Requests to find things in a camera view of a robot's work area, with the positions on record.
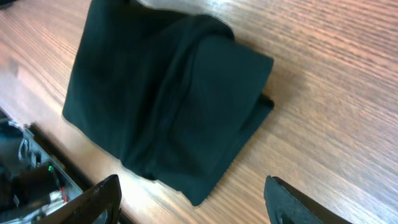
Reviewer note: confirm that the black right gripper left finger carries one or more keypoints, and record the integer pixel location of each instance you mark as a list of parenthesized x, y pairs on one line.
[(99, 204)]

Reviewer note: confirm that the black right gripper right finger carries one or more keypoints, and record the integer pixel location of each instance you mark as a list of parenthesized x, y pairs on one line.
[(287, 205)]

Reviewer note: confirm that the black polo shirt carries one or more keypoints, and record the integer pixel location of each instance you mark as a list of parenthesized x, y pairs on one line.
[(173, 96)]

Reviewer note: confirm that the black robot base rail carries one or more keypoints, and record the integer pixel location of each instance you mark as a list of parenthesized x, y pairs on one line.
[(36, 178)]

